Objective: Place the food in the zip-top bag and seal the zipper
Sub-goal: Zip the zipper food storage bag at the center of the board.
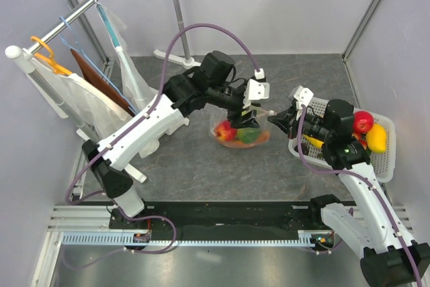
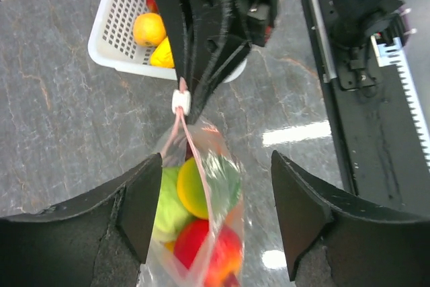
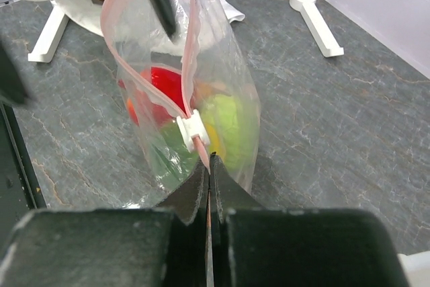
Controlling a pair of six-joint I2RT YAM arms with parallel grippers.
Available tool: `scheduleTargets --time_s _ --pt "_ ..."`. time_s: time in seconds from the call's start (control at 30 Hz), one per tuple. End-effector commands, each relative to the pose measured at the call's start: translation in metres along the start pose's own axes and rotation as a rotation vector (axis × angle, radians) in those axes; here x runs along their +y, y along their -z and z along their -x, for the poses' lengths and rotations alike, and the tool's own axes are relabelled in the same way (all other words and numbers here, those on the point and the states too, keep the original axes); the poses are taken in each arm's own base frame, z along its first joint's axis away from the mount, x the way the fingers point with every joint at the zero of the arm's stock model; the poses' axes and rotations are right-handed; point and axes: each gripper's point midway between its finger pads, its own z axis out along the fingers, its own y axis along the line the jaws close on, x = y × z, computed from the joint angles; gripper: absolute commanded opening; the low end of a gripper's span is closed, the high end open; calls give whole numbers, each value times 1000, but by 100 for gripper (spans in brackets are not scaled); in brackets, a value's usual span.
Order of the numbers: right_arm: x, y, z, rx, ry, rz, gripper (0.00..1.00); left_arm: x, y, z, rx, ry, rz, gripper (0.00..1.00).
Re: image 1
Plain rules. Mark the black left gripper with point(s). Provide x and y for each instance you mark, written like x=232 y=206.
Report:
x=237 y=121

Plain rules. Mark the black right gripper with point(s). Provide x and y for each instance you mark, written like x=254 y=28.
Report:
x=287 y=120

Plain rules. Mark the red apple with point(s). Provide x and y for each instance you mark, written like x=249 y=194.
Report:
x=225 y=132

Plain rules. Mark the clear pink-dotted zip bag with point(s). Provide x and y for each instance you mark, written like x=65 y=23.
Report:
x=218 y=116

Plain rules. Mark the green-yellow mango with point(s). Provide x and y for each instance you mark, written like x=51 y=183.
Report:
x=248 y=135

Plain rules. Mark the orange carrot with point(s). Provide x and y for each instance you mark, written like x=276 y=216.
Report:
x=237 y=144

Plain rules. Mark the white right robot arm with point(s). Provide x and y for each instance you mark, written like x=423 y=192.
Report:
x=388 y=253

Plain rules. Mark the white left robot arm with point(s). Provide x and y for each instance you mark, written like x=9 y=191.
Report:
x=181 y=95

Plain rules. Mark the dark purple mangosteen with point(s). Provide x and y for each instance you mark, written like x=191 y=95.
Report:
x=305 y=149

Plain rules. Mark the yellow corn cob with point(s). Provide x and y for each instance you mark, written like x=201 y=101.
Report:
x=314 y=142

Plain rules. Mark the red cherry cluster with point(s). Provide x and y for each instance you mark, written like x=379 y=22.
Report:
x=360 y=138

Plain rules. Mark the red tomato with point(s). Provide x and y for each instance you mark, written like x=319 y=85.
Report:
x=363 y=122

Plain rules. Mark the yellow mango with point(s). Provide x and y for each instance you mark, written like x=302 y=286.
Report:
x=376 y=139

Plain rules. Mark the teal hanger with white cloth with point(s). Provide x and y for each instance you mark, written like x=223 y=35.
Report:
x=134 y=87

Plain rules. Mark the white garment on hanger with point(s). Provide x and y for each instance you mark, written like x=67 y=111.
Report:
x=93 y=107

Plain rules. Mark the brown garment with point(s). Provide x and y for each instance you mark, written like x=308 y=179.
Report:
x=94 y=78

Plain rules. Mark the orange hanger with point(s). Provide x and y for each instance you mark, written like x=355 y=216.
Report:
x=50 y=59

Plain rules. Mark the metal clothes rack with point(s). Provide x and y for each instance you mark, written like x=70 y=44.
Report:
x=21 y=57

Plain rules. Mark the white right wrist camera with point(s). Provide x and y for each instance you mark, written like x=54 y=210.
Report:
x=301 y=96

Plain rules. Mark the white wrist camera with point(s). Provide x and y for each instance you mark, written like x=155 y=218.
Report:
x=301 y=96
x=256 y=89

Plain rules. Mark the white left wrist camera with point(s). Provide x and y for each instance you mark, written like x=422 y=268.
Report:
x=256 y=89

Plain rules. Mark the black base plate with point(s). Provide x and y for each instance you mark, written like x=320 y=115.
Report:
x=241 y=220

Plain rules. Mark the blue wire hanger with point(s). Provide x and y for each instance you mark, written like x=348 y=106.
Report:
x=86 y=58

